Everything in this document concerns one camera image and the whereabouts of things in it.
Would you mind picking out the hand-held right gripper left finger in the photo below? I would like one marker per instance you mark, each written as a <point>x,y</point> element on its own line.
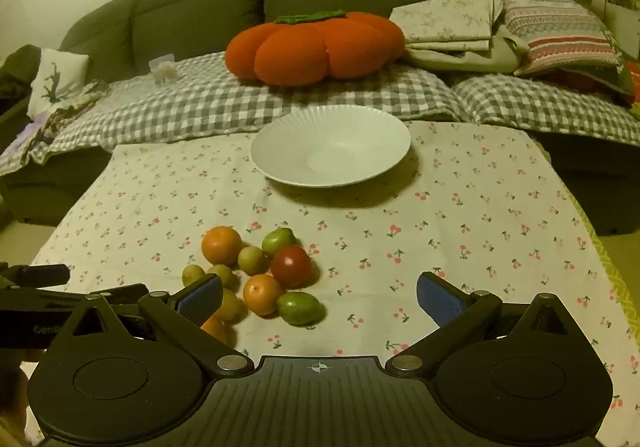
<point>200,298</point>

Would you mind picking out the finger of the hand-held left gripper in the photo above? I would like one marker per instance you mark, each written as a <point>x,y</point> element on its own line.
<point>40,274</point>
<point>60,298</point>

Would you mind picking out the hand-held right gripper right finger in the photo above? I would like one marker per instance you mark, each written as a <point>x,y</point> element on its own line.
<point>440,302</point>

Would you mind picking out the small yellow-green plum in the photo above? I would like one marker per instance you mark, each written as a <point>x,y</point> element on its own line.
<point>192,274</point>
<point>223,272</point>
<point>251,259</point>

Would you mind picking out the yellow plum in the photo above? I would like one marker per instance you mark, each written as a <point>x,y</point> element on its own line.
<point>232,307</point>

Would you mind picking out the large orange tangerine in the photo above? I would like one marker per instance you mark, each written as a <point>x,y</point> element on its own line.
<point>221,244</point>

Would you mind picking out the green lime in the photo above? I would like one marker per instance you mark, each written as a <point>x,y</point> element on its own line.
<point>278,242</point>

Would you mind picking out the red tomato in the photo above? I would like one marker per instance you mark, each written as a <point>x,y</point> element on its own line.
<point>291,267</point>

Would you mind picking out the green plum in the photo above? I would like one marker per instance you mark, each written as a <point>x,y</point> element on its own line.
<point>298,308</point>

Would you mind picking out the white ribbed plate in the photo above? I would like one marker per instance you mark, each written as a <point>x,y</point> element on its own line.
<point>310,147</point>

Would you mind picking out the cherry print tablecloth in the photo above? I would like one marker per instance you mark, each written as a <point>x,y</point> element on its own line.
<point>450,227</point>

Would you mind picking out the purple cloth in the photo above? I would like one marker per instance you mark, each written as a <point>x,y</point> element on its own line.
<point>27,132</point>

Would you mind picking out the brown patterned lace cloth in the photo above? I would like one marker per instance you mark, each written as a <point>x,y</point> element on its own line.
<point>75,102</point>

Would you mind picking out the grey checked blanket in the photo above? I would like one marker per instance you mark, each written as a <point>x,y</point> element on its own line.
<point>200,102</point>

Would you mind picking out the white embroidered pillow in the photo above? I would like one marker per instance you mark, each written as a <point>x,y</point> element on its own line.
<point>55,77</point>

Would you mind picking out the dark green garment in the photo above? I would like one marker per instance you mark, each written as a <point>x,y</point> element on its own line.
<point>15,72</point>

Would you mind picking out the small white fluffy object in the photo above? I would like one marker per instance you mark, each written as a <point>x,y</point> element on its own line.
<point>162,70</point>

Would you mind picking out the red cushion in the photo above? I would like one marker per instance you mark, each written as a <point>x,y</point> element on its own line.
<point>575,78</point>

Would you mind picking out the orange pumpkin cushion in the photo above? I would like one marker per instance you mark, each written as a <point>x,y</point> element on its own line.
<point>300,52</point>

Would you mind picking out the folded floral bed sheet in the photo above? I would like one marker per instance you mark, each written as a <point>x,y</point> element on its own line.
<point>440,17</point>

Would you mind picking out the olive green sofa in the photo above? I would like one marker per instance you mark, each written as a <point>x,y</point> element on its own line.
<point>200,12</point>

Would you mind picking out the striped patterned pillow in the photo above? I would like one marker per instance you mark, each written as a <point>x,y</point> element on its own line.
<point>550,32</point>

